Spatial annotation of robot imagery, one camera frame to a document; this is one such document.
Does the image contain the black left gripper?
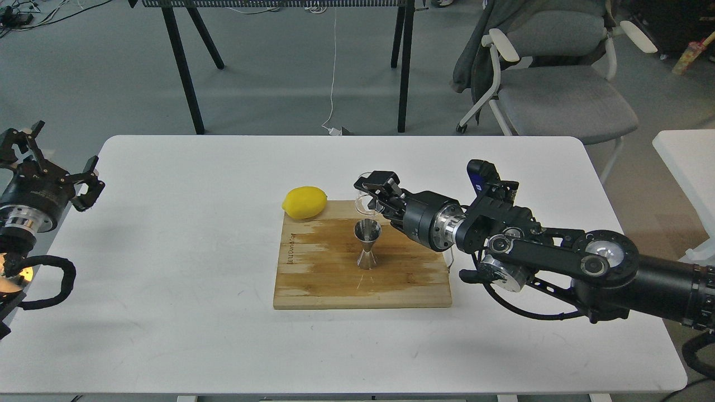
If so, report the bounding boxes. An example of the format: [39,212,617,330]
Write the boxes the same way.
[1,121,105,232]

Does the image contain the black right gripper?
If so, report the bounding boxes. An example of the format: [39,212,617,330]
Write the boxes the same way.
[354,170,464,249]

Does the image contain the small clear glass cup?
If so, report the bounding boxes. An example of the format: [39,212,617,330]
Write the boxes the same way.
[355,189,384,217]

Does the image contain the steel double jigger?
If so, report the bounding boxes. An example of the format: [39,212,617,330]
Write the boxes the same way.
[354,218,382,270]

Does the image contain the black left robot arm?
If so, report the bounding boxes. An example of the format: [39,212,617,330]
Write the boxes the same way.
[1,121,105,319]

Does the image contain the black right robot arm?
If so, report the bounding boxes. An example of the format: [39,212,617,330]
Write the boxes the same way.
[354,160,714,379]

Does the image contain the yellow lemon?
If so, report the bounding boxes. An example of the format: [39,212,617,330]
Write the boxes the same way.
[282,186,328,221]

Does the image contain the wooden cutting board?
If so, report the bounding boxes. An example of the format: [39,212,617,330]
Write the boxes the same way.
[273,200,452,310]

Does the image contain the black-legged background table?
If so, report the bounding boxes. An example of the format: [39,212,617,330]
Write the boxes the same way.
[126,0,428,136]

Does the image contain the dark grey jacket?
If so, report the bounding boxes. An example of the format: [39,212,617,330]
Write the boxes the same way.
[450,0,615,109]

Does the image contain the grey office chair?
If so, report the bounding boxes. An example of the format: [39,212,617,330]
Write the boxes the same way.
[450,1,656,181]

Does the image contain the colourful broom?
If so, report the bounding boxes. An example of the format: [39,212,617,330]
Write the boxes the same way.
[671,31,714,76]

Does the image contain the white hanging cable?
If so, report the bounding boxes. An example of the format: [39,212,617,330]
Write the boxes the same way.
[321,7,342,136]

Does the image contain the black floor cables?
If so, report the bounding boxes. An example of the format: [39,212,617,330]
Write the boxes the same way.
[0,0,115,40]

